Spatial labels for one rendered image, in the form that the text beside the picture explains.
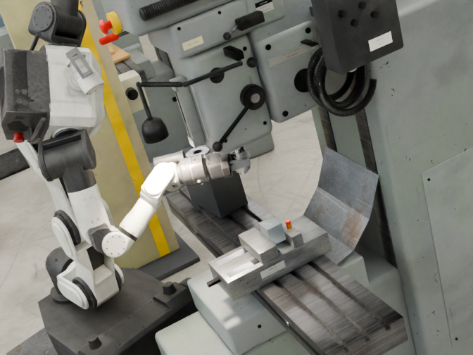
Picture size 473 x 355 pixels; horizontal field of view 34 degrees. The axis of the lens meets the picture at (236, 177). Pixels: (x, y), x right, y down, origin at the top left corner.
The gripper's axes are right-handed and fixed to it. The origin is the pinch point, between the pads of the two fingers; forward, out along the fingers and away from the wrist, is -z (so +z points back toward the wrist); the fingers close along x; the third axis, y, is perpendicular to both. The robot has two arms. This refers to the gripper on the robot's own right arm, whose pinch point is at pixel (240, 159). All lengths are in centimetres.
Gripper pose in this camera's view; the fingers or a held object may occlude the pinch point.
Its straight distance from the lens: 236.9
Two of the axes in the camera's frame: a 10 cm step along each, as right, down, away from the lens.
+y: 2.5, 8.6, 4.5
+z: -9.7, 2.2, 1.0
